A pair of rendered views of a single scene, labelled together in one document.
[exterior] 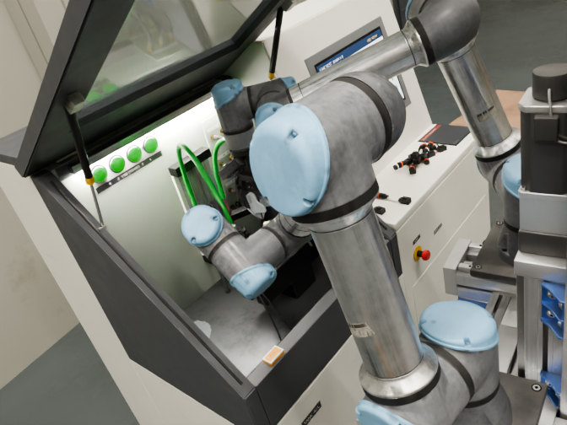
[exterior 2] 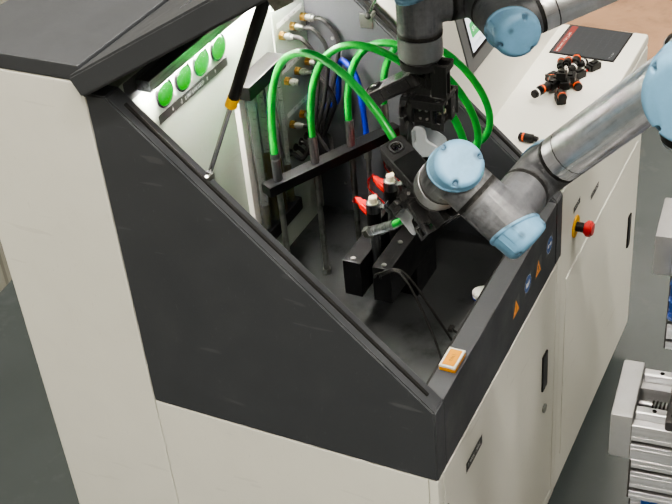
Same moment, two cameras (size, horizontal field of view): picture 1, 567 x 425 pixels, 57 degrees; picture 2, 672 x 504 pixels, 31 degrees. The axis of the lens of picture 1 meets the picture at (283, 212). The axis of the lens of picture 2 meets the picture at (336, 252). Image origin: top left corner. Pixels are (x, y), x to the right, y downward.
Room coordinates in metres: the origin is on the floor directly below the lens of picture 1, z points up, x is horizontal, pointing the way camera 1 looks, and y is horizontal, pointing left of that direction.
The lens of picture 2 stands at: (-0.49, 0.78, 2.33)
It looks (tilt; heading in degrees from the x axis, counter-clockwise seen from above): 36 degrees down; 342
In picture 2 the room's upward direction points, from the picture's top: 6 degrees counter-clockwise
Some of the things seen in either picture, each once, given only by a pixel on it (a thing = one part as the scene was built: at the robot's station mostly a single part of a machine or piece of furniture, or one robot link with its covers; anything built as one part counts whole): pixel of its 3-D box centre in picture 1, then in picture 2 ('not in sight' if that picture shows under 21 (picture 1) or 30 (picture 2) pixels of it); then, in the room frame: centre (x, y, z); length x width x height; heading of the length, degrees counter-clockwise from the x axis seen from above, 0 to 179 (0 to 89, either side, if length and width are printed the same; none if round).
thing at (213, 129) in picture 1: (232, 157); (300, 70); (1.62, 0.12, 1.20); 0.13 x 0.03 x 0.31; 132
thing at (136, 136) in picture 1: (152, 126); (226, 17); (1.46, 0.29, 1.43); 0.54 x 0.03 x 0.02; 132
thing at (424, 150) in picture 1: (419, 154); (566, 74); (1.65, -0.53, 1.01); 0.23 x 0.11 x 0.06; 132
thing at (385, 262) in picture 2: (289, 267); (403, 247); (1.35, 0.03, 0.91); 0.34 x 0.10 x 0.15; 132
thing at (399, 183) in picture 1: (416, 169); (561, 98); (1.63, -0.50, 0.96); 0.70 x 0.22 x 0.03; 132
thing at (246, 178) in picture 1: (252, 168); (426, 90); (1.16, 0.04, 1.35); 0.09 x 0.08 x 0.12; 42
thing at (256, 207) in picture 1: (258, 207); (423, 148); (1.16, 0.06, 1.25); 0.06 x 0.03 x 0.09; 42
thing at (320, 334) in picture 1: (331, 323); (495, 322); (1.09, -0.04, 0.87); 0.62 x 0.04 x 0.16; 132
